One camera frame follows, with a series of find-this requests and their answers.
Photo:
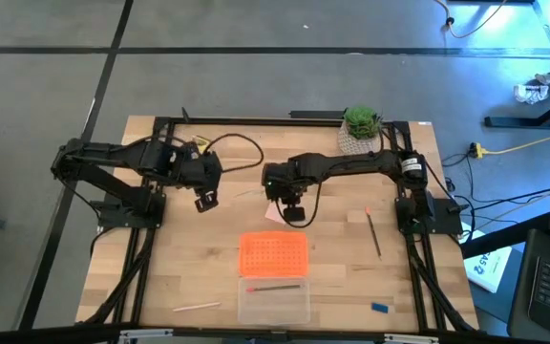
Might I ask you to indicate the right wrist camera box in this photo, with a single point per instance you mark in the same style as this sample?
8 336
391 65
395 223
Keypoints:
294 213

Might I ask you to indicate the clear plastic storage box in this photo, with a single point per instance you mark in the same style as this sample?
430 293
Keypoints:
275 310

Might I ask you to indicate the small blue eraser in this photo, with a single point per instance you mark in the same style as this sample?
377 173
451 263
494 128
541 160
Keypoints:
379 308

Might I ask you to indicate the white book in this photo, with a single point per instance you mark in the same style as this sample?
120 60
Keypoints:
490 272

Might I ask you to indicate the person's shoe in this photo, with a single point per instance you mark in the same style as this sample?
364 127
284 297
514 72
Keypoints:
530 93

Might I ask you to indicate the black metal table frame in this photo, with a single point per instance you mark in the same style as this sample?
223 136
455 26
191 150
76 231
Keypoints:
256 121

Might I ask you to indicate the dark pencil with red eraser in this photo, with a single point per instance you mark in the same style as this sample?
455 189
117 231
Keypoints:
275 288

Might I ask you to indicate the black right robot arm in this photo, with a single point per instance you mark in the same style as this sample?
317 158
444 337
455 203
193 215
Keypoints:
361 162

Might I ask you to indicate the green yellow crayon box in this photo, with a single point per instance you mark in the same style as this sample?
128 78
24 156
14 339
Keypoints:
202 140

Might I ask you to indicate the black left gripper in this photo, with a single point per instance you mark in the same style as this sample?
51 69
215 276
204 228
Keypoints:
201 169

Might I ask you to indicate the silver metal bracket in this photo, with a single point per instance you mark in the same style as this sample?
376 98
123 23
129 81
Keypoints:
146 333
411 338

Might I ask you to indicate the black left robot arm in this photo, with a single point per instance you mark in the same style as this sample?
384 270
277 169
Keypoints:
108 153

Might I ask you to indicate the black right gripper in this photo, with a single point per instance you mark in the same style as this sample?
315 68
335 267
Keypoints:
280 179

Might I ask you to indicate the white thin stick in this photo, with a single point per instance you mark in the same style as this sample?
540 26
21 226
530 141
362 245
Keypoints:
196 307

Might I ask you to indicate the orange perforated tray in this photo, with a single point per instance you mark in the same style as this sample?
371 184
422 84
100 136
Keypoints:
273 254

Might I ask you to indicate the black desk leg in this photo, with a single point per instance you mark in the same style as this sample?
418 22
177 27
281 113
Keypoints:
518 122

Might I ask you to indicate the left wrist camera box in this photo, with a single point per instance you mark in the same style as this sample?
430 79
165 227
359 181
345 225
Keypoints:
206 202

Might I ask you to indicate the pink sticky note pad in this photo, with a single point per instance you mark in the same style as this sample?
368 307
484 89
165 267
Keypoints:
273 213

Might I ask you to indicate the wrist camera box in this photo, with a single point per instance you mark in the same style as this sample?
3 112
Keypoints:
294 213
206 202

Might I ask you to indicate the green plant in patterned pot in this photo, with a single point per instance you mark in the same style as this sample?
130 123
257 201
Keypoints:
361 122

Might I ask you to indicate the dark pencil with orange eraser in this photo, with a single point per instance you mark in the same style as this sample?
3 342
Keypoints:
373 233

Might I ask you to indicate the black flat bar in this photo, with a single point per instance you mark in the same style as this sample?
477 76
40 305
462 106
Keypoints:
318 114

